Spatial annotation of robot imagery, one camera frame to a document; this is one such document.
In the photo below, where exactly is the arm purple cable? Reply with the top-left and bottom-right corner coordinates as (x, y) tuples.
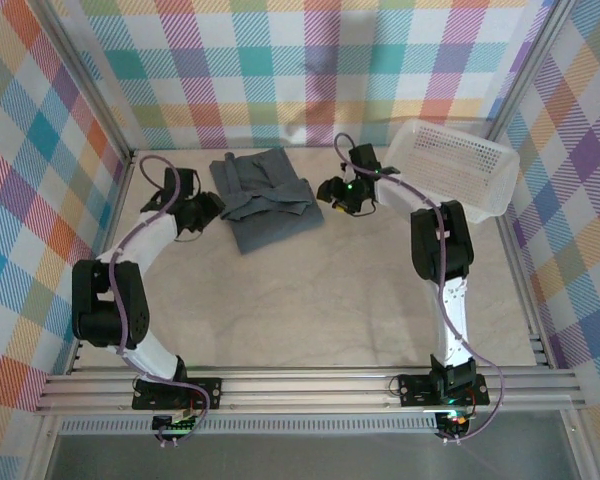
(333, 132), (504, 444)
(107, 155), (211, 447)

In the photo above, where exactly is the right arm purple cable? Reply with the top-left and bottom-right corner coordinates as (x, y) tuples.
(333, 132), (504, 444)

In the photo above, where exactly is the controller board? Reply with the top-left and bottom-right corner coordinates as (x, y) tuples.
(435, 410), (469, 437)
(152, 413), (201, 433)

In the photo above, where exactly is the grey slotted cable duct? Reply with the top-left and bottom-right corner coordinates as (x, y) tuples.
(59, 418), (439, 435)

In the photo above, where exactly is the grey metal panel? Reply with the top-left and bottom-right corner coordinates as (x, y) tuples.
(44, 432), (581, 480)

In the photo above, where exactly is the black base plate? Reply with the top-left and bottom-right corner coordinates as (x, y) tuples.
(397, 373), (491, 407)
(131, 377), (223, 411)

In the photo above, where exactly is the white perforated plastic basket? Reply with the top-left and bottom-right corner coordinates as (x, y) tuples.
(383, 118), (521, 225)

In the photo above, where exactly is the grey t-shirt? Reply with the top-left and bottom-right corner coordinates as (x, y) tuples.
(208, 148), (325, 256)

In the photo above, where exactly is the aluminium table side rail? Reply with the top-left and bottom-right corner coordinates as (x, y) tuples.
(64, 149), (139, 376)
(494, 214), (556, 371)

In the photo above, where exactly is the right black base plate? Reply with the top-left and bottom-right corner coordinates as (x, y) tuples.
(397, 373), (491, 407)

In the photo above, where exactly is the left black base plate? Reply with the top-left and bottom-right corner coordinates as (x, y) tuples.
(131, 377), (223, 411)

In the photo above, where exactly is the aluminium frame post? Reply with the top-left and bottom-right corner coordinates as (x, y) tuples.
(29, 0), (139, 166)
(482, 0), (589, 146)

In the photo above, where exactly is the aluminium mounting rail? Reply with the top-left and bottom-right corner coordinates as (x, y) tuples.
(33, 367), (589, 416)

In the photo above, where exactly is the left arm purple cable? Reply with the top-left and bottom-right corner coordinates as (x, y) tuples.
(107, 155), (211, 447)

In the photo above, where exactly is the right controller board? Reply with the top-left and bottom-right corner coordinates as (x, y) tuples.
(435, 410), (469, 437)

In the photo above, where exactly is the left controller board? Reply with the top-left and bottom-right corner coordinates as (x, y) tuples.
(152, 413), (201, 433)

